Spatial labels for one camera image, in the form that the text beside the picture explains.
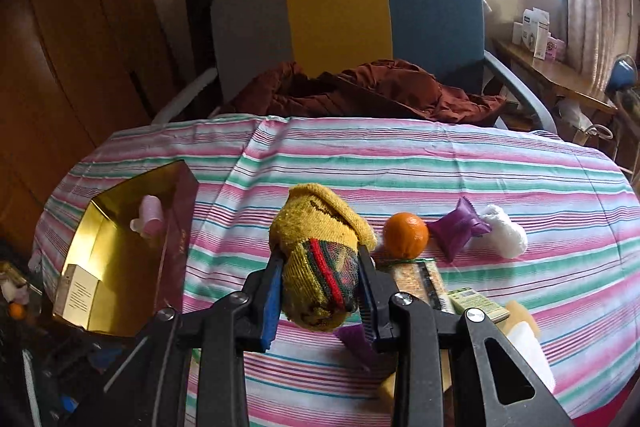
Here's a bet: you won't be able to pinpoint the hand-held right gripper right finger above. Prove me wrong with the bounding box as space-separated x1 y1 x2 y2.
356 244 576 427

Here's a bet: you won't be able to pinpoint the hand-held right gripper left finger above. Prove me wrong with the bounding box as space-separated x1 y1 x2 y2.
65 252 286 427

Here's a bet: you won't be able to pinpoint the purple snack packet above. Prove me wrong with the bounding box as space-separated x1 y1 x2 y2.
426 197 491 263
334 324 396 373

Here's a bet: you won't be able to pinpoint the clear cracker packet green edges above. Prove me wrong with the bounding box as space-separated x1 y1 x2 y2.
375 257 451 313

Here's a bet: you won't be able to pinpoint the green carton box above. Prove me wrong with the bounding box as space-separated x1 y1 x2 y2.
445 287 510 323

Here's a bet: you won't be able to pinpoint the gold box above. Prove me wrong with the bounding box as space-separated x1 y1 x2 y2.
52 160 199 339

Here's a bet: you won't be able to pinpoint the white block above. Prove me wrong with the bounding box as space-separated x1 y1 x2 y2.
505 322 557 393

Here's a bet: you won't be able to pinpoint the pink textured cup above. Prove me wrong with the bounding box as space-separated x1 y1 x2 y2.
130 195 166 239

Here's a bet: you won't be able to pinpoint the yellow sponge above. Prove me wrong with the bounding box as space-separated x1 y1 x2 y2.
502 299 541 343

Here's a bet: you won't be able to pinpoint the white plastic bag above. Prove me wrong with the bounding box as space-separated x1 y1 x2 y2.
477 204 528 259

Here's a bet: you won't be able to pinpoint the striped tablecloth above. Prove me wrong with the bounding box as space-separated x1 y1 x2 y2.
32 114 640 427

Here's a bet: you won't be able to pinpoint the small beige box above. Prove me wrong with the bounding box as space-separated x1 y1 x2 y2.
52 263 103 330

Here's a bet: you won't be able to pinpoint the brown cloth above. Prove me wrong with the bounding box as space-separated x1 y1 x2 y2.
220 59 506 124

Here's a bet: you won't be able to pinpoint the grey yellow blue chair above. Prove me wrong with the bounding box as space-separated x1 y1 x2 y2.
150 0 558 132

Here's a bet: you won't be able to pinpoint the wooden side desk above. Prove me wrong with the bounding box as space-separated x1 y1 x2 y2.
492 37 618 132

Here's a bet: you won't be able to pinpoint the wooden wardrobe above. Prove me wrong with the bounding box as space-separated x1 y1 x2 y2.
0 0 221 253

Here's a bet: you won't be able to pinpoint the white carton box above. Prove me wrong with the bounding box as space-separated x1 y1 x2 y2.
520 7 551 58

